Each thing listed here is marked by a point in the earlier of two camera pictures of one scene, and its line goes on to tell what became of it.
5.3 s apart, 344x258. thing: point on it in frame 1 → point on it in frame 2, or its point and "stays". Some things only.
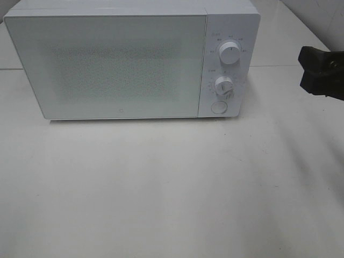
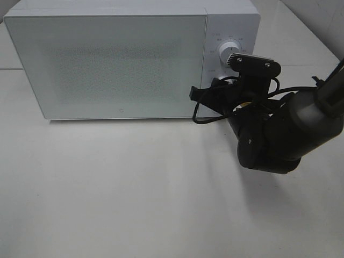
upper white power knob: x=229 y=52 stays
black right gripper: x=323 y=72 → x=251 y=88
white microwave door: x=113 y=66 stays
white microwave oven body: x=126 y=59 stays
